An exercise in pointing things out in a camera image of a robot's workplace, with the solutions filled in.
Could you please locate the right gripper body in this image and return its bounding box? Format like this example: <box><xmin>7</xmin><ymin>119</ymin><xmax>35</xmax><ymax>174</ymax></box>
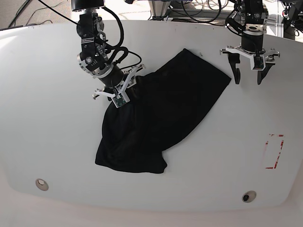
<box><xmin>92</xmin><ymin>64</ymin><xmax>145</xmax><ymax>99</ymax></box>

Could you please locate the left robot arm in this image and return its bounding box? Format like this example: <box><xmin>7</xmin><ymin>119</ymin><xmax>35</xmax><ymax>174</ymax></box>
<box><xmin>220</xmin><ymin>0</ymin><xmax>280</xmax><ymax>85</ymax></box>

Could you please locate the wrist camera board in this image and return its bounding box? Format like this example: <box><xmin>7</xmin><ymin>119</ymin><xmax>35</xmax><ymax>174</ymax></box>
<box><xmin>251</xmin><ymin>55</ymin><xmax>265</xmax><ymax>70</ymax></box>
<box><xmin>112</xmin><ymin>93</ymin><xmax>130</xmax><ymax>108</ymax></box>

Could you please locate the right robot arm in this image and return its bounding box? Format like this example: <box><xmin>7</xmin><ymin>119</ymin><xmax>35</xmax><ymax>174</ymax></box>
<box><xmin>71</xmin><ymin>0</ymin><xmax>143</xmax><ymax>103</ymax></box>

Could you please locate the right table grommet hole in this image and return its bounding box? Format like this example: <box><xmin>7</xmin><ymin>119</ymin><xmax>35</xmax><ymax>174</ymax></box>
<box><xmin>242</xmin><ymin>191</ymin><xmax>257</xmax><ymax>203</ymax></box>

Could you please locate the black t-shirt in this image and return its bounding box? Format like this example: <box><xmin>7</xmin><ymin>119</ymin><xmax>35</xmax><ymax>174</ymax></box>
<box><xmin>95</xmin><ymin>49</ymin><xmax>231</xmax><ymax>174</ymax></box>

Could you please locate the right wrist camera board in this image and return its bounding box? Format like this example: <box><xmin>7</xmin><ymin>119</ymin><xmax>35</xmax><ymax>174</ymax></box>
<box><xmin>112</xmin><ymin>93</ymin><xmax>130</xmax><ymax>108</ymax></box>

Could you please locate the table grommet hole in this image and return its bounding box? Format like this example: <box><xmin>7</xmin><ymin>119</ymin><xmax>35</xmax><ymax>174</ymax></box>
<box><xmin>242</xmin><ymin>191</ymin><xmax>257</xmax><ymax>203</ymax></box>
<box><xmin>35</xmin><ymin>179</ymin><xmax>49</xmax><ymax>192</ymax></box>

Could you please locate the left table grommet hole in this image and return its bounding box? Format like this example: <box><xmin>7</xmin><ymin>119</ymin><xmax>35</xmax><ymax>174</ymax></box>
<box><xmin>35</xmin><ymin>179</ymin><xmax>49</xmax><ymax>192</ymax></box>

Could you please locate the red tape rectangle marking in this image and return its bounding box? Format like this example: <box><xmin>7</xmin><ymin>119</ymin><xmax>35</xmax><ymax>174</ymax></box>
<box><xmin>262</xmin><ymin>134</ymin><xmax>285</xmax><ymax>169</ymax></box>

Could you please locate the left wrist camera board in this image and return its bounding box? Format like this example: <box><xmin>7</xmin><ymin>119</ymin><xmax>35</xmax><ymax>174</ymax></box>
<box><xmin>251</xmin><ymin>55</ymin><xmax>265</xmax><ymax>70</ymax></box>

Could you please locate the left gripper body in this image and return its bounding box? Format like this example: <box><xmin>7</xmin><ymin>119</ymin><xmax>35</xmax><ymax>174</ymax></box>
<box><xmin>220</xmin><ymin>33</ymin><xmax>280</xmax><ymax>69</ymax></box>

